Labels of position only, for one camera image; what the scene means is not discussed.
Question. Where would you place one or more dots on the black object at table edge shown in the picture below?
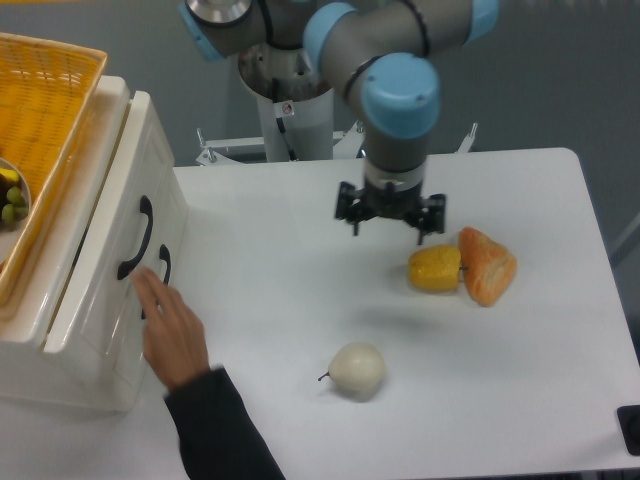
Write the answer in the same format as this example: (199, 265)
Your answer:
(629, 421)

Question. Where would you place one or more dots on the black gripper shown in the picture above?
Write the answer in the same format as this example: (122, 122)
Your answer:
(426, 215)

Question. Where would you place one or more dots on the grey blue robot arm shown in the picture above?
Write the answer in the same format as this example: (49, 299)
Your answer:
(377, 61)

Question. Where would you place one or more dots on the person's bare hand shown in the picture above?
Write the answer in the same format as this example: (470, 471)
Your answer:
(174, 342)

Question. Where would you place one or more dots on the white lower drawer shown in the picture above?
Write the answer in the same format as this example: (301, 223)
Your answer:
(156, 249)

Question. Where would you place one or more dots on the white plate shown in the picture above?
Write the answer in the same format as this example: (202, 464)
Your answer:
(10, 236)

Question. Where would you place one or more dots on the white toy pear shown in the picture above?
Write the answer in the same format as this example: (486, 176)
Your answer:
(357, 371)

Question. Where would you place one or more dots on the yellow toy fruit piece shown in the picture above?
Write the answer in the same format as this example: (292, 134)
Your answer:
(10, 175)

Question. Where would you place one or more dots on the dark sleeved forearm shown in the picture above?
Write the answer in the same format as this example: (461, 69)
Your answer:
(217, 438)

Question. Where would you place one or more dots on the yellow toy bell pepper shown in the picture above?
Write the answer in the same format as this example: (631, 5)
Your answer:
(436, 268)

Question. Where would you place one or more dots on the green toy grapes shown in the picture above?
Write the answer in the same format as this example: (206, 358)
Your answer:
(21, 210)

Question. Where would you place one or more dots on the dark toy eggplant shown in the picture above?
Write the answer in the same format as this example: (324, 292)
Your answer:
(4, 192)

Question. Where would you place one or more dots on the yellow woven basket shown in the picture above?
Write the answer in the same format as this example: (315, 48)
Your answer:
(46, 86)

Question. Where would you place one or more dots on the orange toy croissant bread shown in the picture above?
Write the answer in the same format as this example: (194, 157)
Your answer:
(489, 267)

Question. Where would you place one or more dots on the white drawer cabinet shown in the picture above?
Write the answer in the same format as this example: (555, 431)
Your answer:
(27, 372)

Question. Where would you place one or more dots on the white metal frame bracket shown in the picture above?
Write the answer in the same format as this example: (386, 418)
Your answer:
(468, 140)

